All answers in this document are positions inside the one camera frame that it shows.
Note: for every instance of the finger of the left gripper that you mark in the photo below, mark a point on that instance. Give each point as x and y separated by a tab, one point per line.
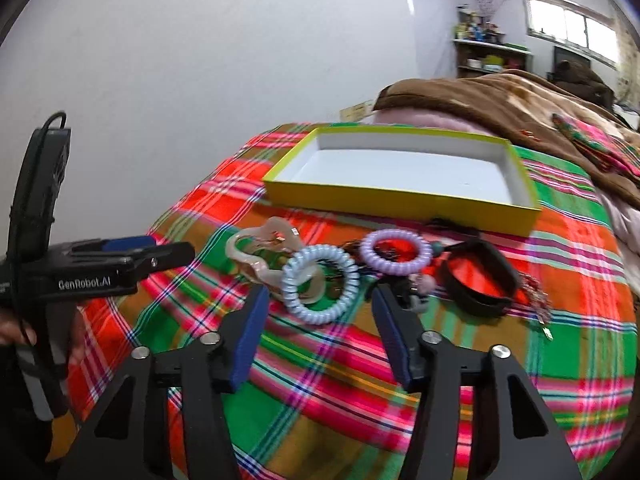
123	244
70	276

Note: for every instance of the plaid red green blanket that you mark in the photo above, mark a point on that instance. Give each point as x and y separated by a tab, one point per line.
321	402

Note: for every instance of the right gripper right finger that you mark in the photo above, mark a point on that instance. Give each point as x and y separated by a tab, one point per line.
514	434

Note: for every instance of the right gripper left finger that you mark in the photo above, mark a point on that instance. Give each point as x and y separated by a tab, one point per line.
126	435

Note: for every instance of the wall socket plate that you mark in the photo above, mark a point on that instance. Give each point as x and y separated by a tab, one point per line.
357	113

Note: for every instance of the dark wooden shelf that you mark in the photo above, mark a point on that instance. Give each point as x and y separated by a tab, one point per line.
478	58

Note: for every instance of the window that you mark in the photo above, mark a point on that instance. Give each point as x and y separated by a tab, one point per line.
569	24

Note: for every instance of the pink rhinestone hair clip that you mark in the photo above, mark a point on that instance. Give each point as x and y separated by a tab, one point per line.
537	301

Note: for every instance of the dark clothes pile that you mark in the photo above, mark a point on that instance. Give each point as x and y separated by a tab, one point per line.
580	80

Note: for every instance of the brown fleece blanket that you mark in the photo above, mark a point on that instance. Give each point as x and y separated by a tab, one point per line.
517	106

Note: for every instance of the folded plaid cloth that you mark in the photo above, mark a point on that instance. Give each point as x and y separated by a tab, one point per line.
608	153

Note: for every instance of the yellow shallow cardboard box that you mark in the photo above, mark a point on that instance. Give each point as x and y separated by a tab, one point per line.
408	173

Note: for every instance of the black wristband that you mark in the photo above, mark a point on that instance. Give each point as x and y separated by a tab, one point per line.
479	278

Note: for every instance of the floral curtain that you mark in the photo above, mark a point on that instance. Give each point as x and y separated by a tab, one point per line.
627	66

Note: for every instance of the left hand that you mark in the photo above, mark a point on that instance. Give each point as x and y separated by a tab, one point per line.
13	331

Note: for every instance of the translucent beige hair claw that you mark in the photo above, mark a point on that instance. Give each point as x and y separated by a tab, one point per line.
260	253

